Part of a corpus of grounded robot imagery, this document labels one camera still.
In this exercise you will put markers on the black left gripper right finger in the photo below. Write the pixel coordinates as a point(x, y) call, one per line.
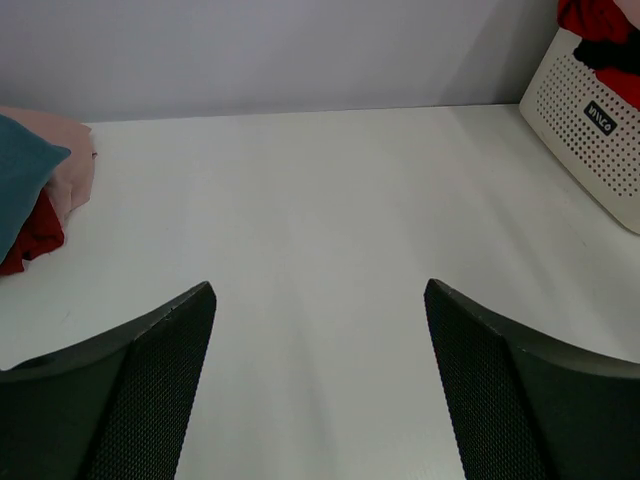
point(524, 405)

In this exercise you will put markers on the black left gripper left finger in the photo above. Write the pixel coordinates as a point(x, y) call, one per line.
point(114, 406)

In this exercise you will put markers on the red folded t-shirt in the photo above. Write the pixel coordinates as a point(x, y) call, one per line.
point(41, 234)

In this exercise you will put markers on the pink folded t-shirt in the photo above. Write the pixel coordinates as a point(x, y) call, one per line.
point(71, 182)

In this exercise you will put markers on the teal folded t-shirt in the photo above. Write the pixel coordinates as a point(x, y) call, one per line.
point(27, 163)

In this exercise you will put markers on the white perforated laundry basket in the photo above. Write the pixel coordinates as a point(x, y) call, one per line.
point(592, 132)

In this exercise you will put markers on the black garment in basket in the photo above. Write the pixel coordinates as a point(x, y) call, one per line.
point(603, 55)

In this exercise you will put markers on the red t-shirt in basket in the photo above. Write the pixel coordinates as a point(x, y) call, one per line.
point(598, 21)

